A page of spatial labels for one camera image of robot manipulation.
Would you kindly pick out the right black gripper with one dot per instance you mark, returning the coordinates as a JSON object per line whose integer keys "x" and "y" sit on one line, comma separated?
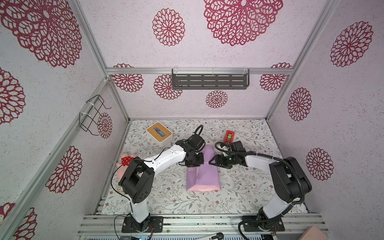
{"x": 221, "y": 161}

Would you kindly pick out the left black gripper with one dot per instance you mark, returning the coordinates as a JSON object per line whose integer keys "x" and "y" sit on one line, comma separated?
{"x": 201, "y": 162}

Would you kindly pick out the pink wrapping paper sheet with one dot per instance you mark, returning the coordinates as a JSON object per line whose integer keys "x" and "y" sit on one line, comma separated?
{"x": 204, "y": 178}

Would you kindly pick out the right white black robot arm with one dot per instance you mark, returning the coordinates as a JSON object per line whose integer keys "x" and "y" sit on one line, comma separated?
{"x": 289, "y": 180}

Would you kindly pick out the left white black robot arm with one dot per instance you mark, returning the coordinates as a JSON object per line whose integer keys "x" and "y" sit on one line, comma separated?
{"x": 138, "y": 178}

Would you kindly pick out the white box with wooden lid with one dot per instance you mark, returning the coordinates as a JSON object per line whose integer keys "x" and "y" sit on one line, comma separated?
{"x": 162, "y": 142}

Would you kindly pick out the red tape dispenser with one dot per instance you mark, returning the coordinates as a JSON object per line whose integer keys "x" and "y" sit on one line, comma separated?
{"x": 229, "y": 137}

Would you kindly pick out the blue item on wooden lid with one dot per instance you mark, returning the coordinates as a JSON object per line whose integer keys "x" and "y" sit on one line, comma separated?
{"x": 160, "y": 132}

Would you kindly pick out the pink plush toy red dress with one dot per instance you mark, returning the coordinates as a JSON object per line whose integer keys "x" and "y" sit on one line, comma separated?
{"x": 123, "y": 164}

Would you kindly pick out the pink object bottom right corner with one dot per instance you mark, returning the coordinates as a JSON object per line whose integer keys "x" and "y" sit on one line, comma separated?
{"x": 313, "y": 233}

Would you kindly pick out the grey slotted wall shelf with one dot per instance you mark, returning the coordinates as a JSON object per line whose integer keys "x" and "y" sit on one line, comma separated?
{"x": 210, "y": 81}

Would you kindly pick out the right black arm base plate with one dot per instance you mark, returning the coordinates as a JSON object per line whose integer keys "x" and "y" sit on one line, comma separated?
{"x": 257, "y": 223}

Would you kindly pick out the black knob handle front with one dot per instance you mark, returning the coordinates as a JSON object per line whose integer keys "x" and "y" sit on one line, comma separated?
{"x": 216, "y": 236}

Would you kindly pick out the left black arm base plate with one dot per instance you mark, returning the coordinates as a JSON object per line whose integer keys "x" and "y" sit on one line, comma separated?
{"x": 149, "y": 225}

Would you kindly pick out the black wire wall rack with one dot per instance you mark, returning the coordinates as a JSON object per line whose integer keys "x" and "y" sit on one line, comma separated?
{"x": 96, "y": 121}

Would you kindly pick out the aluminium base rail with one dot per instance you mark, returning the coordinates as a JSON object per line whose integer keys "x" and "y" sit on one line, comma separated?
{"x": 189, "y": 225}

